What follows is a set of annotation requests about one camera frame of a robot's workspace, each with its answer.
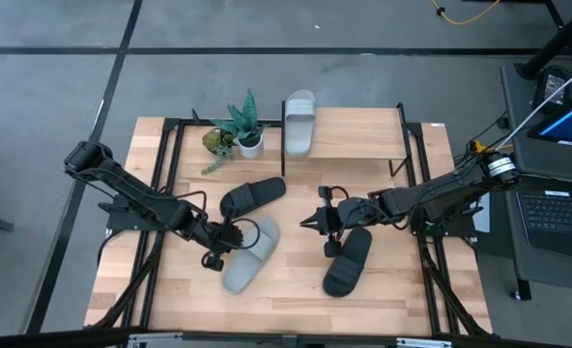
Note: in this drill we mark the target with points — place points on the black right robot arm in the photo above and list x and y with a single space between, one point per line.
436 195

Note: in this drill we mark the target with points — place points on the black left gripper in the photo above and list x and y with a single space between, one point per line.
220 238

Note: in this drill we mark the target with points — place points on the grey rubber slide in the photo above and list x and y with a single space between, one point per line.
299 130
245 268

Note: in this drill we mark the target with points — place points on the silver frame bracket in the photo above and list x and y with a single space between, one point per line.
423 343
153 339

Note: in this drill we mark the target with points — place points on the snake plant in white pot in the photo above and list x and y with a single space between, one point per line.
251 147

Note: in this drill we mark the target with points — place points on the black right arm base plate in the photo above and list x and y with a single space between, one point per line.
460 230

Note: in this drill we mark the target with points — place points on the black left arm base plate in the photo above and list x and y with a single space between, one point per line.
122 221

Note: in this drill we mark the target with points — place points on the black power adapter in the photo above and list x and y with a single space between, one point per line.
551 87

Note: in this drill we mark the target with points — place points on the wooden shelf with black frame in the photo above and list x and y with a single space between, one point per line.
363 135

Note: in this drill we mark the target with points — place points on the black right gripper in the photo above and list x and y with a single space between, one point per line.
346 215

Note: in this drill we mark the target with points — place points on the black rubber slide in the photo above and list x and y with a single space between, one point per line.
262 191
346 270

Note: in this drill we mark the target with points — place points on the small green succulent plant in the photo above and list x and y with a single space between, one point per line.
213 140

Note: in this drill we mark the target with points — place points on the black aluminium table frame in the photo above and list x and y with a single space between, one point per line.
169 124

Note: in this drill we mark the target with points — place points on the black stand leg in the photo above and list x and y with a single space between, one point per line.
556 43

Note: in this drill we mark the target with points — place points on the black crossbar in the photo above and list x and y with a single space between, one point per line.
49 339

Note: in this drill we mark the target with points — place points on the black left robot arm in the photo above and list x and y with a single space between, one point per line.
136 193

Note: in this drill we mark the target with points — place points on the black laptop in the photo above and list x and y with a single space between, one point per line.
556 217

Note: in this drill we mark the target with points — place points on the yellow plug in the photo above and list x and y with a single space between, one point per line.
479 145

